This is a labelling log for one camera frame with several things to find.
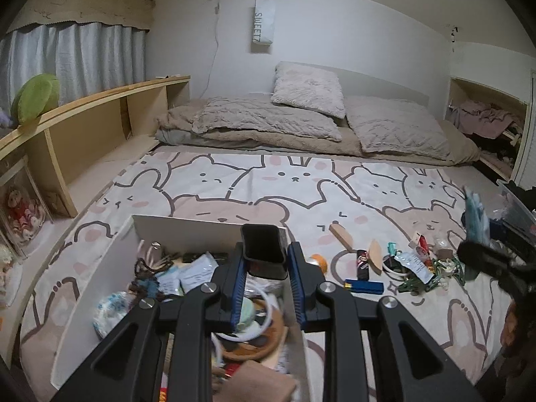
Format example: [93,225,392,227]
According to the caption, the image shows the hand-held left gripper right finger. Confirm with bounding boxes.
[287,241,482,402]

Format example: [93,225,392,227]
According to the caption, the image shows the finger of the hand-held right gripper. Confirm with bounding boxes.
[461,213,510,241]
[456,239,506,279]

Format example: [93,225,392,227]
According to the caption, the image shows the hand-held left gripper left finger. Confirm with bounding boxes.
[50,241,248,402]

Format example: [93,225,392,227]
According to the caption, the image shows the blue white packet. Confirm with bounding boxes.
[463,187,491,246]

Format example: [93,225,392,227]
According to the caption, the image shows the small black box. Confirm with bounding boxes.
[242,223,288,279]

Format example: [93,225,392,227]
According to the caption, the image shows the white storage box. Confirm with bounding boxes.
[50,214,313,402]

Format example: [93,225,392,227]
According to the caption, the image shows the person's right hand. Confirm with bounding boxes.
[505,297,527,359]

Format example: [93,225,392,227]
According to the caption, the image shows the green round tin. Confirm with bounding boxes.
[237,297,259,328]

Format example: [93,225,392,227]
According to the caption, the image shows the clear plastic bin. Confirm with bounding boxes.
[496,179,536,229]

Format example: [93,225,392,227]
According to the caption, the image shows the white paper packet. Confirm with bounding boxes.
[181,253,221,292]

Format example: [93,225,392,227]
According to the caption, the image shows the round wooden tray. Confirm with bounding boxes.
[220,297,288,361]

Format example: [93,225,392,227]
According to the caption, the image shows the white printed sachet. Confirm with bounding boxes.
[395,251,434,284]

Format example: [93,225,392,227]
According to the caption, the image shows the blue lighter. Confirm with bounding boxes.
[343,280,384,295]

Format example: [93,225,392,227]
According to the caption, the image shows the rectangular wooden block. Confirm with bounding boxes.
[329,222,355,252]

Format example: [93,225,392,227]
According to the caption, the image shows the black red tube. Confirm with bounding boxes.
[356,249,370,281]

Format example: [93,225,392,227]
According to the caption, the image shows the dark clothes pile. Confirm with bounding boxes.
[468,132,520,169]

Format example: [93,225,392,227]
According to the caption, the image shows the leaf-shaped wooden piece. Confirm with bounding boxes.
[367,239,384,275]

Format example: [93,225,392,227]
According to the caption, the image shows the white louvered door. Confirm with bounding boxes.
[513,95,536,189]

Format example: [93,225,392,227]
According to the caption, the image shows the pink brown box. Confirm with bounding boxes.
[228,360,299,402]

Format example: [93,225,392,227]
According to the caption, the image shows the printed bunny blanket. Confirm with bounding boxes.
[19,151,536,402]

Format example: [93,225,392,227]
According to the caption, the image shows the pink clothes pile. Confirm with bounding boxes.
[446,100,527,139]

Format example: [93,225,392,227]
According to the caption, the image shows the blue white crumpled bag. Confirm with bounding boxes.
[92,290,143,340]

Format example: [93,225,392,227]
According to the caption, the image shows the long quilted grey pillow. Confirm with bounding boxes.
[191,96,343,142]

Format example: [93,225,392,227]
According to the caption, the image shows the grey headboard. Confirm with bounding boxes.
[276,64,431,108]

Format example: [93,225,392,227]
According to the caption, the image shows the square fluffy grey pillow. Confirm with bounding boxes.
[270,61,346,119]

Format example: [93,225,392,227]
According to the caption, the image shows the wooden shelf unit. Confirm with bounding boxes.
[0,75,192,370]

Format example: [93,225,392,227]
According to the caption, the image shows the red doll in clear box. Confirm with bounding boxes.
[0,162,52,249]

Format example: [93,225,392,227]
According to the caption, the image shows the white plush doll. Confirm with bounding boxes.
[0,245,22,307]

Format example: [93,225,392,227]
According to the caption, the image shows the white hanging paper bag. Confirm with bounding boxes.
[251,0,277,54]

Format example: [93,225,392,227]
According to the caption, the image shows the pale blue curtain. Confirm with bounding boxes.
[0,23,147,108]

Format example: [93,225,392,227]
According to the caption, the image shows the green plush toy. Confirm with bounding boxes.
[10,74,60,125]

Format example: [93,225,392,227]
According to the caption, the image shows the beige printed valance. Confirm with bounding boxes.
[6,0,154,35]

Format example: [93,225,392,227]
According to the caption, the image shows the white plastic ring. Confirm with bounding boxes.
[211,288,280,343]

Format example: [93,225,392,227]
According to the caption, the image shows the black white ring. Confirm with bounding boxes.
[383,255,409,278]

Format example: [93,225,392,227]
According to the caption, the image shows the hanging white cable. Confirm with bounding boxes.
[201,0,223,102]

